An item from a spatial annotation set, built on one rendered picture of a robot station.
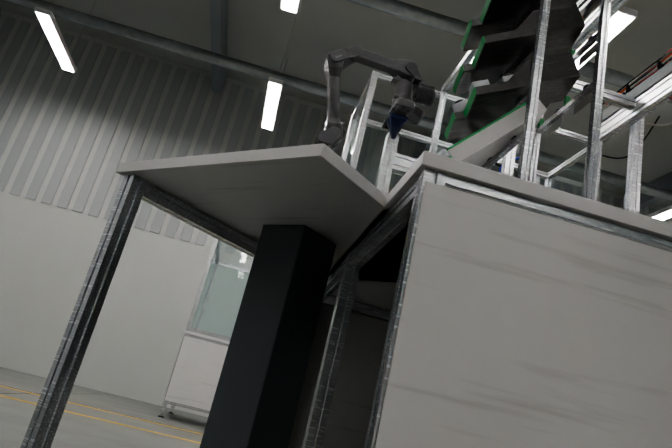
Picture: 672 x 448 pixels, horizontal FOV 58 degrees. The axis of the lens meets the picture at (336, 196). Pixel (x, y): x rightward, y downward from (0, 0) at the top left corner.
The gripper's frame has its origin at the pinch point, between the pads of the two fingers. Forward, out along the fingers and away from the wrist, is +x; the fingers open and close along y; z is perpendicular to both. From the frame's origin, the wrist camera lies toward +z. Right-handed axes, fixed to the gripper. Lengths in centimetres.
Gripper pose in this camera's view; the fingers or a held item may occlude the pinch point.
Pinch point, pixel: (395, 129)
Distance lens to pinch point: 196.9
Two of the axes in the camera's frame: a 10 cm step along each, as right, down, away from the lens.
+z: 9.6, 2.7, 0.9
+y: -1.8, 3.1, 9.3
